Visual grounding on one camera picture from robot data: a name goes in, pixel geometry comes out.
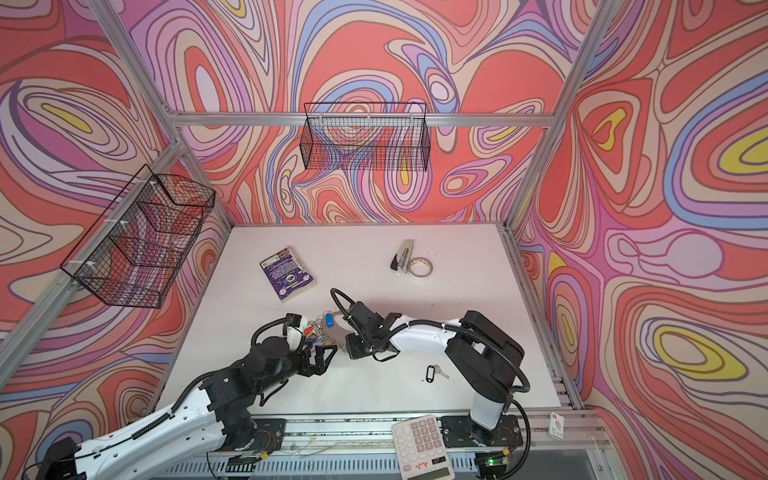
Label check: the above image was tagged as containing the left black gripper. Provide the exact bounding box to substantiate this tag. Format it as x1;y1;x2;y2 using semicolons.
255;341;340;398

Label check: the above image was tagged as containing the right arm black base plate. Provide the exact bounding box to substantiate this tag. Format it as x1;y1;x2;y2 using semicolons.
438;415;525;450

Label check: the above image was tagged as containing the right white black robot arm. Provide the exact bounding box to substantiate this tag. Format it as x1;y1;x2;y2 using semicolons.
340;301;531;446

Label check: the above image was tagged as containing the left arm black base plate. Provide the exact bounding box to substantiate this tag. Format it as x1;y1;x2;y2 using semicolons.
219;417;287;453

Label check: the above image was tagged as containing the black wire basket on back wall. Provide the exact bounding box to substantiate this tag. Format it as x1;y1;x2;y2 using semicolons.
299;101;431;172

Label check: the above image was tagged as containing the white pink calculator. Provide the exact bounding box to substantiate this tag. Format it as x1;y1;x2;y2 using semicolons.
391;415;455;480

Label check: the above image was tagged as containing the small white card tag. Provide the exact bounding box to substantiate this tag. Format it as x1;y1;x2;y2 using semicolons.
547;412;565;441

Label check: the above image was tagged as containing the key with black tag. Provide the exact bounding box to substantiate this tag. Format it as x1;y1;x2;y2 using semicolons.
425;364;450;383

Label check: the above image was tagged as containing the clear tape roll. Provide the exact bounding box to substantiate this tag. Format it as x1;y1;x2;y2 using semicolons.
408;257;434;280

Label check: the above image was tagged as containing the silver black stapler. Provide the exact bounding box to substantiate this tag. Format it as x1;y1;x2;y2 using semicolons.
390;239;415;275

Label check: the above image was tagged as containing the large keyring with coloured keys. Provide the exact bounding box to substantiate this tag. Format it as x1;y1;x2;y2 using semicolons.
300;311;353;355

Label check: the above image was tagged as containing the black wire basket on left wall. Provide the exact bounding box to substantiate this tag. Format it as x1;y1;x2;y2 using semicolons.
59;165;216;309

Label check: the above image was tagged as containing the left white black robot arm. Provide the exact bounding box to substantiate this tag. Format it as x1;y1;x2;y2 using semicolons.
36;336;338;479

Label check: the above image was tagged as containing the black wire basket on wall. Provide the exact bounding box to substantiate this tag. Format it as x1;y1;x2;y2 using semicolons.
59;165;216;309
299;101;431;172

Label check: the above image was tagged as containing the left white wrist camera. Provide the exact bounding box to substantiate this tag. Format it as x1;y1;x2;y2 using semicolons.
284;313;305;352

